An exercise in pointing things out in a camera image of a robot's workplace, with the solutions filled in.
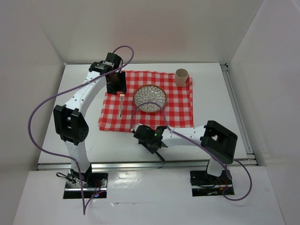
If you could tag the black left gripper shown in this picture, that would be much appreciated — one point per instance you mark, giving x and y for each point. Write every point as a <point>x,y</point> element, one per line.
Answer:
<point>121,86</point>

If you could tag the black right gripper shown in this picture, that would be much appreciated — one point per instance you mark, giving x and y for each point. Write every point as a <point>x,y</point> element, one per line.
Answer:
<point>152,150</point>

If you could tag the silver fork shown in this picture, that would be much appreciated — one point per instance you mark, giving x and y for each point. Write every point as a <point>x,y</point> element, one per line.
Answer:
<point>122,96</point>

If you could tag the silver table knife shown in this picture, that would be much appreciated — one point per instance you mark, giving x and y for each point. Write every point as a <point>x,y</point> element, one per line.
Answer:
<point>160,157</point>

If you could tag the floral patterned ceramic plate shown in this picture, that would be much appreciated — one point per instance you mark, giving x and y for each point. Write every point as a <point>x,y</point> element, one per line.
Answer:
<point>150,98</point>

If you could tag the beige paper cup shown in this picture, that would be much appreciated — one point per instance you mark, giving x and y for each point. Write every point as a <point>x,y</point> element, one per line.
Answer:
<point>181,76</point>

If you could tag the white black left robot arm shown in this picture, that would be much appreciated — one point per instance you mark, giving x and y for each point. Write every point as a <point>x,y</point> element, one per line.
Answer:
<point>69,120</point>

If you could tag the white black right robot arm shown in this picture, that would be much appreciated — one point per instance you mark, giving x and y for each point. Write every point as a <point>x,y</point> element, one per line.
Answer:
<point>213,138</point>

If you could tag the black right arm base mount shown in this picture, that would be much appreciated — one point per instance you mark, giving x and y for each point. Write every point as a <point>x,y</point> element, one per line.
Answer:
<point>203,184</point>

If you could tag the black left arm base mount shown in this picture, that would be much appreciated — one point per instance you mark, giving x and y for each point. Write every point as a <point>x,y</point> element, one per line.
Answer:
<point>96,187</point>

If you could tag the aluminium frame rail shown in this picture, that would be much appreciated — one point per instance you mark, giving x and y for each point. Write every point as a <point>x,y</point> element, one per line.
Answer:
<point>213,99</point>

